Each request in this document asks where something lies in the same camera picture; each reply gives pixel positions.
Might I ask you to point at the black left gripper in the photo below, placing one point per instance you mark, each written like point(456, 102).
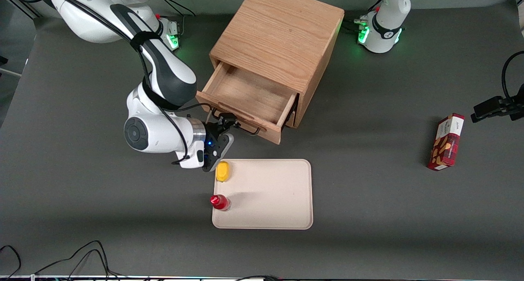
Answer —
point(490, 107)

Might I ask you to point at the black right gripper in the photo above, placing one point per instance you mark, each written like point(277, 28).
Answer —
point(212, 132)

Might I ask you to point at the wooden drawer with notched rim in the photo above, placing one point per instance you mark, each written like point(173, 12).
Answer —
point(249, 94)

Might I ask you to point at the wooden drawer plain front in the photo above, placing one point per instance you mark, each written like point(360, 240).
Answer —
point(290, 119)

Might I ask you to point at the oak wooden drawer cabinet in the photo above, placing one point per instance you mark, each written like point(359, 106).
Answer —
point(278, 35)

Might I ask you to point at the yellow plastic lemon toy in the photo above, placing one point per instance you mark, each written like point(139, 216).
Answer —
point(222, 171)

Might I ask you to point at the red snack box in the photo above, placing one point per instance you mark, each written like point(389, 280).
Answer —
point(446, 143)

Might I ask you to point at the small red-capped bottle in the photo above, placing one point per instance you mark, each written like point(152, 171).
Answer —
point(219, 202)

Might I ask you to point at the beige rectangular tray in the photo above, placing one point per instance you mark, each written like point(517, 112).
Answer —
point(270, 199)

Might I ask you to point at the aluminium frame rail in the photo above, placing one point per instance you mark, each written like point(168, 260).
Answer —
point(24, 8)

